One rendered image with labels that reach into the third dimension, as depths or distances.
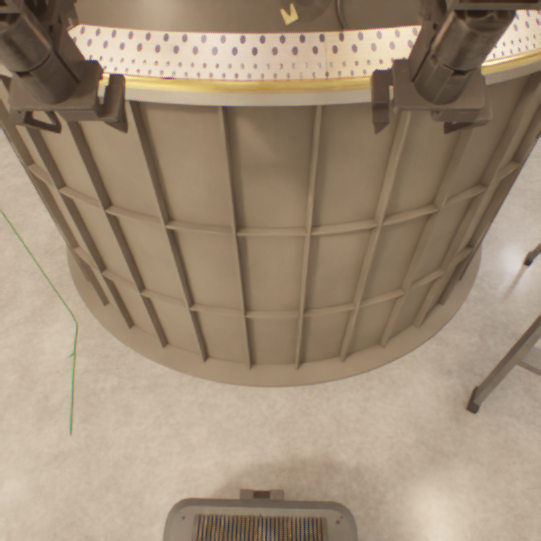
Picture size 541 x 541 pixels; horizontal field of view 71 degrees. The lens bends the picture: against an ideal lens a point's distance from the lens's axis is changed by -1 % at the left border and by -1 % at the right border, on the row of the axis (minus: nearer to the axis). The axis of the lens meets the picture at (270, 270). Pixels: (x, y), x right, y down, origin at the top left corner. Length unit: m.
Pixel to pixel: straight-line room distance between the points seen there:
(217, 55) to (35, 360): 1.52
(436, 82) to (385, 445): 1.32
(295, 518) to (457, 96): 1.07
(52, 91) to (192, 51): 0.38
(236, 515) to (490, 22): 1.17
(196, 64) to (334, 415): 1.27
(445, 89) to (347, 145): 0.45
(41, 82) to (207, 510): 1.07
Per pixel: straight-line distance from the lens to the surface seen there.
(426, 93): 0.50
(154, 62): 0.86
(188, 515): 1.26
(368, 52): 0.85
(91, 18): 0.97
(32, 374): 1.94
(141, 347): 1.78
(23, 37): 0.49
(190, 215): 1.05
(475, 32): 0.44
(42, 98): 0.54
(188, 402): 1.64
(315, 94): 0.79
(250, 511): 1.24
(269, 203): 0.98
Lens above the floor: 1.48
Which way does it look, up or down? 49 degrees down
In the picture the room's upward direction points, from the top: 1 degrees counter-clockwise
